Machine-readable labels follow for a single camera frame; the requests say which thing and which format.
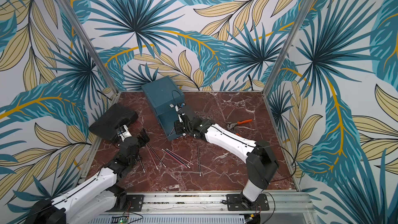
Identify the teal drawer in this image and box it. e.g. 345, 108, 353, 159
154, 103, 184, 141

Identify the black pencil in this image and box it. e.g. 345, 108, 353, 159
197, 144, 202, 176
138, 155, 146, 173
148, 144, 166, 168
164, 148, 191, 169

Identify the red pencil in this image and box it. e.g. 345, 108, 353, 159
146, 144, 159, 170
162, 149, 188, 168
166, 148, 194, 165

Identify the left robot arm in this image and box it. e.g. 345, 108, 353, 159
25, 129, 150, 224

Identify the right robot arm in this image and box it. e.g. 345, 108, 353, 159
174, 103, 279, 206

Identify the teal three-drawer cabinet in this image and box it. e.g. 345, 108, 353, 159
141, 76, 186, 131

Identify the black cloth cover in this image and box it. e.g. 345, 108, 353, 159
89, 103, 138, 143

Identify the green circuit board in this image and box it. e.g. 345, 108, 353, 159
110, 216, 129, 224

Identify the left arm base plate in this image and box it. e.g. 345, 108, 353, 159
123, 195, 144, 212

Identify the aluminium front rail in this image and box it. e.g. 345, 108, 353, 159
98, 191, 319, 224

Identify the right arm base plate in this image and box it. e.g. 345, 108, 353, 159
222, 194, 269, 211

